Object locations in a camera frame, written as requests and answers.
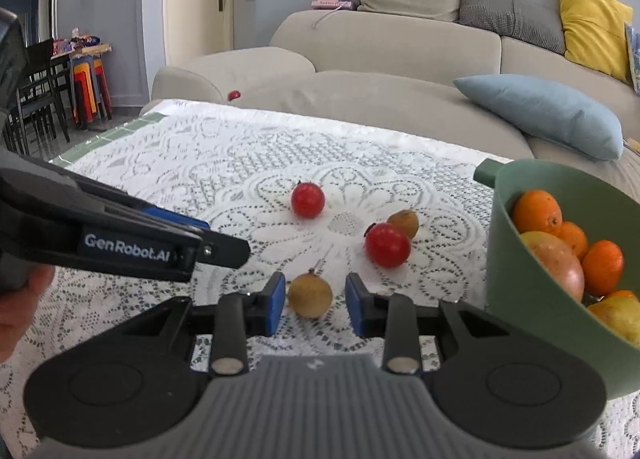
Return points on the black dining chair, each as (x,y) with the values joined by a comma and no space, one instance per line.
(37,89)

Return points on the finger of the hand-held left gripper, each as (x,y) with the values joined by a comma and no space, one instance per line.
(175,217)
(220,251)

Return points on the pink box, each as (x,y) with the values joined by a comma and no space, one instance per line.
(327,3)

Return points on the orange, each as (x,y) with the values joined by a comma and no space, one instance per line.
(622,295)
(537,211)
(602,266)
(574,239)

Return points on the small brown round fruit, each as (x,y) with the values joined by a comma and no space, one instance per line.
(404,223)
(310,295)

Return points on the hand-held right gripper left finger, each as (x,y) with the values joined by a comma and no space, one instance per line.
(275,302)

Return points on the green plastic bowl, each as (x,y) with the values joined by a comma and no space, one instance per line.
(520,309)

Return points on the yellow cushion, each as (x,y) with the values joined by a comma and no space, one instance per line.
(595,29)

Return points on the green tiled mat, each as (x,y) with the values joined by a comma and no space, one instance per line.
(105,141)

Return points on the colourful snack packets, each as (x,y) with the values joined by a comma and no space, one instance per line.
(80,43)

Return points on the stack of colourful stools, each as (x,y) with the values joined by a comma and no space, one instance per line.
(92,89)

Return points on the light blue pillow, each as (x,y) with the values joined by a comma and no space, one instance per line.
(545,114)

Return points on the beige sofa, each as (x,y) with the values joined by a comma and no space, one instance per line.
(390,64)

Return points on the round red fruit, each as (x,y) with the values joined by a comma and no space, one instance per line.
(308,199)
(387,245)

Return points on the large yellow-green pear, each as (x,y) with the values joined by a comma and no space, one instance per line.
(620,319)

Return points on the grey checked cushion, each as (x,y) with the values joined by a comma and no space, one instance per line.
(510,14)

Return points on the patterned pillow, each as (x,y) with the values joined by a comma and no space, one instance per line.
(634,56)

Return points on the person's left hand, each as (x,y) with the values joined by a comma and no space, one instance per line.
(22,309)

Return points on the small red fruit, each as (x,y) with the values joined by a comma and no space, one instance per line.
(234,95)

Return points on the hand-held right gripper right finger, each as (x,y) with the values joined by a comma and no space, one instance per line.
(354,305)

